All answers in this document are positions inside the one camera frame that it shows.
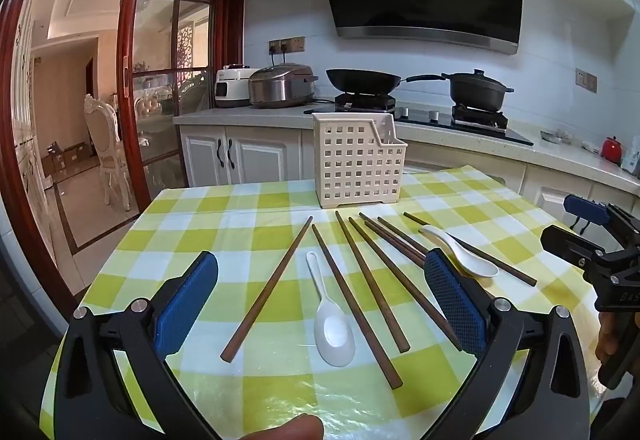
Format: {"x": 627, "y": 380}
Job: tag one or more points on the white dining chair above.
{"x": 107, "y": 140}

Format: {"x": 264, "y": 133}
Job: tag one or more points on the black pot with lid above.
{"x": 477, "y": 90}

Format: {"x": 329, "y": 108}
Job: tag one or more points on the white spoon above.
{"x": 334, "y": 335}
{"x": 475, "y": 265}

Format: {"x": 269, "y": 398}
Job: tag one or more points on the person's right hand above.
{"x": 607, "y": 335}

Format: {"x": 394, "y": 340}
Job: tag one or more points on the black wok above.
{"x": 362, "y": 79}

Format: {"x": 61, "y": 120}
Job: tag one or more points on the wall socket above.
{"x": 286, "y": 44}

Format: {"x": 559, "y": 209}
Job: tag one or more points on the white electric cooker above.
{"x": 231, "y": 88}

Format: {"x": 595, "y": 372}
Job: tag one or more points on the black gas cooktop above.
{"x": 425, "y": 118}

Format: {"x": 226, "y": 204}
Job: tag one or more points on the cream perforated utensil basket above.
{"x": 350, "y": 160}

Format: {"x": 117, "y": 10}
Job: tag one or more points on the green checkered tablecloth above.
{"x": 200, "y": 220}

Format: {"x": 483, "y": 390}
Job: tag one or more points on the white base cabinet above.
{"x": 250, "y": 155}
{"x": 540, "y": 190}

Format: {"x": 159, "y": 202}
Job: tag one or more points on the person's left hand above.
{"x": 285, "y": 427}

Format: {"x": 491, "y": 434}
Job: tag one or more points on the red jar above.
{"x": 611, "y": 150}

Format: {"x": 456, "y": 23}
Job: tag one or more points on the silver rice cooker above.
{"x": 280, "y": 85}

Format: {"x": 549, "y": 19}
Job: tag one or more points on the small metal dish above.
{"x": 554, "y": 136}

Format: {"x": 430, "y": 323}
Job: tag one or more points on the wall switch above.
{"x": 585, "y": 80}

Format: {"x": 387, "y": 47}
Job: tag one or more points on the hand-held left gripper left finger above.
{"x": 187, "y": 305}

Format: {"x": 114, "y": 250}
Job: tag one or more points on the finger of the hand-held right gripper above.
{"x": 570, "y": 245}
{"x": 585, "y": 211}

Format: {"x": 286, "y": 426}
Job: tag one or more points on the cardboard boxes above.
{"x": 70, "y": 158}

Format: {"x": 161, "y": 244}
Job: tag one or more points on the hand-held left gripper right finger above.
{"x": 455, "y": 305}

